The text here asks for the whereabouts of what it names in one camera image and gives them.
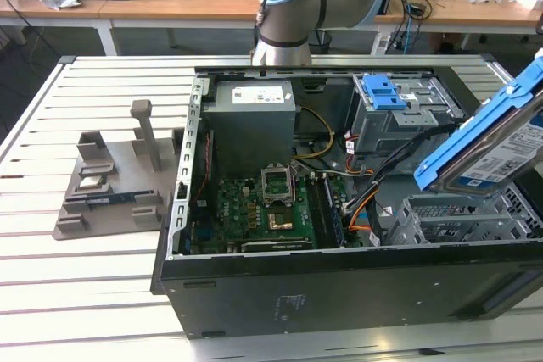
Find hard disk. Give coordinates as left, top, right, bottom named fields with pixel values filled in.
left=413, top=56, right=543, bottom=201

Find metal disk bay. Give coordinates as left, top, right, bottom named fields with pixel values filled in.
left=381, top=186, right=543, bottom=247

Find metal socket cover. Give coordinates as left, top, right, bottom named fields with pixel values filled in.
left=260, top=162, right=294, bottom=206

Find grey power supply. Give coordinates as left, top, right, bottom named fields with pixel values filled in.
left=202, top=80, right=297, bottom=176

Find green motherboard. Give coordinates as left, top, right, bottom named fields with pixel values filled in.
left=188, top=162, right=366, bottom=255

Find CPU socket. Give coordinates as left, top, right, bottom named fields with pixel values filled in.
left=266, top=207, right=294, bottom=231

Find black RAM slot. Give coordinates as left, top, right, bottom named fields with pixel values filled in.
left=307, top=175, right=326, bottom=248

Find installed RAM stick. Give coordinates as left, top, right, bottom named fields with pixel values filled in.
left=324, top=175, right=343, bottom=248

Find metal drive cage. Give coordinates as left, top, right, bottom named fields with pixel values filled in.
left=347, top=73, right=467, bottom=168

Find blue plastic carrier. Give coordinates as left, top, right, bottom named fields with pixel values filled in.
left=362, top=75, right=406, bottom=112

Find grey parts rack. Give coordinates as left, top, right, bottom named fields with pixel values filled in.
left=52, top=98, right=184, bottom=241

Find black PC case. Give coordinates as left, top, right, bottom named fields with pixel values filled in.
left=150, top=54, right=543, bottom=340

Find white power strip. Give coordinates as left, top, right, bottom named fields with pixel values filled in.
left=372, top=34, right=390, bottom=57

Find dark blue RAM stick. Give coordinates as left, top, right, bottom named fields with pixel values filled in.
left=86, top=193, right=137, bottom=207

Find silver CPU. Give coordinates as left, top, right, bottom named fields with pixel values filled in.
left=80, top=175, right=106, bottom=191

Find long wooden desk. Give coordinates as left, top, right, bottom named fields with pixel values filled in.
left=0, top=0, right=543, bottom=58

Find red wire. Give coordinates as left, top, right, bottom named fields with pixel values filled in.
left=199, top=131, right=213, bottom=200

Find yellow wires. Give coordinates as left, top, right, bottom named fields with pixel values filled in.
left=292, top=105, right=336, bottom=159

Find orange wire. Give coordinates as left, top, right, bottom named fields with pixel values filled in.
left=348, top=199, right=377, bottom=232

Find black wire bin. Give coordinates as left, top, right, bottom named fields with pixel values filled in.
left=308, top=29, right=334, bottom=57

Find black cable bundle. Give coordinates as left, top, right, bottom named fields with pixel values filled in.
left=341, top=123, right=462, bottom=214

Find blue cable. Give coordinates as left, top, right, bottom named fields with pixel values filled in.
left=402, top=3, right=415, bottom=54

